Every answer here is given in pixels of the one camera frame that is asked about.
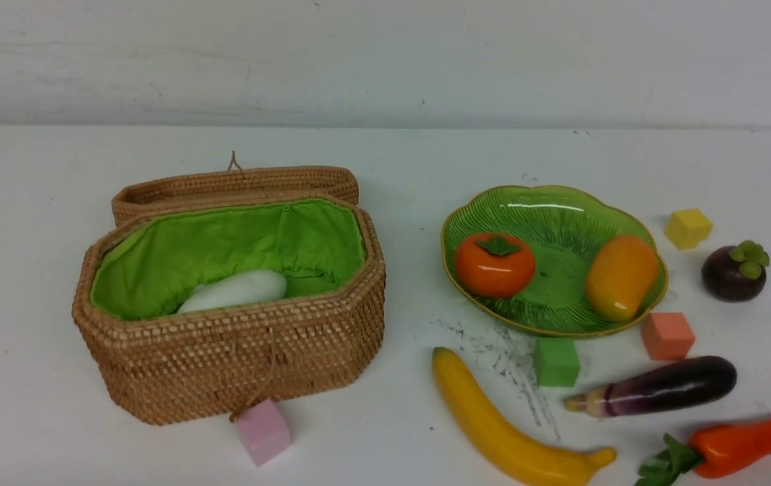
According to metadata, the orange persimmon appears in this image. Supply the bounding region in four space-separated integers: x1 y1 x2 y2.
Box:
454 233 537 299

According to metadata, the white radish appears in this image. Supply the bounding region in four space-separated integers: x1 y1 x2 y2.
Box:
176 269 288 314

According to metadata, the yellow banana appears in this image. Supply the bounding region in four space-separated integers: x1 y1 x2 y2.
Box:
431 346 617 485

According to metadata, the orange yellow mango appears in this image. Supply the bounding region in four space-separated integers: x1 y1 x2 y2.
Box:
584 234 658 323

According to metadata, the purple eggplant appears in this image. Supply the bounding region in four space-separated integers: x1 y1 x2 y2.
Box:
564 356 738 419

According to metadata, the orange red pepper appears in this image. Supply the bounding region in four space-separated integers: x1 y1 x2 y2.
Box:
635 416 771 485

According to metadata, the woven rattan basket lid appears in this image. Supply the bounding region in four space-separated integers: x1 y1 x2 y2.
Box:
111 155 360 225

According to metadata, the green ribbed glass plate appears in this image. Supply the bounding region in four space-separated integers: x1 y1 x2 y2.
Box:
440 185 669 339

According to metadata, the green foam cube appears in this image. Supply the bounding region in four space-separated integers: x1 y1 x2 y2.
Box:
533 336 581 388

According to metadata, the pink foam cube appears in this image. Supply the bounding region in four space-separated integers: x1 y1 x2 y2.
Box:
235 399 293 467

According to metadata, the woven rattan basket green lining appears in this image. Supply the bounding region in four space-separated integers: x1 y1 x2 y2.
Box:
72 195 386 425

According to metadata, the orange foam cube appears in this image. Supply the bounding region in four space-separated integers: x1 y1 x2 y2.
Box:
641 312 696 362

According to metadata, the yellow foam cube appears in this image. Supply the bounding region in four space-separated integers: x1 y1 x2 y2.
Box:
664 207 714 251

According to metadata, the purple mangosteen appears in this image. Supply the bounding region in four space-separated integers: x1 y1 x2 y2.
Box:
701 240 770 302

